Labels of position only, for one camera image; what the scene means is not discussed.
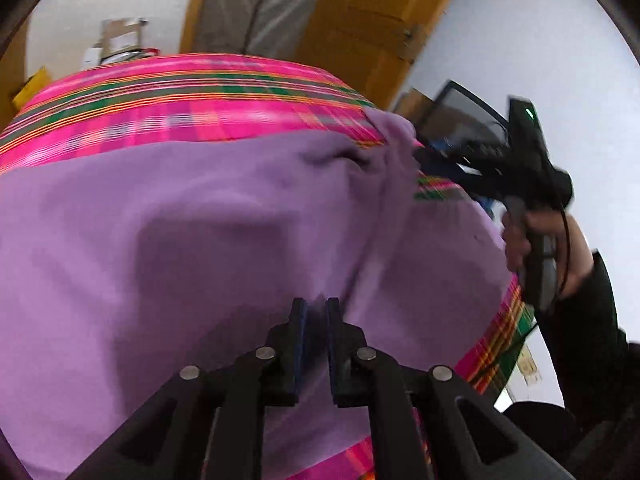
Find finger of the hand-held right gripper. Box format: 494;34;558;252
414;146;481;194

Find translucent plastic door curtain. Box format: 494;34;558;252
192;0;336;63

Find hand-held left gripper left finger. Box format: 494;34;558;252
65;297;307;480

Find cardboard box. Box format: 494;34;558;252
97;19;148;56

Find black mesh office chair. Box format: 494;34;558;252
415;79;511;161

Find wooden door frame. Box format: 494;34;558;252
177;0;216;56

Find pink plaid blanket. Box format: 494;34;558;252
0;52;538;480

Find wooden wardrobe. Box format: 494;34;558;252
0;15;31;131

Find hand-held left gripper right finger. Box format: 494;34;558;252
325;297;576;480

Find purple fleece pants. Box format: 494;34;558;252
0;110;511;480

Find yellow box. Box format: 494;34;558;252
12;65;53;111

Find person's right hand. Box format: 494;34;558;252
501;208;596;300

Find person's right forearm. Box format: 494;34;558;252
537;250;640;431

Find wooden door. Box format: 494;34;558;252
295;0;476;111

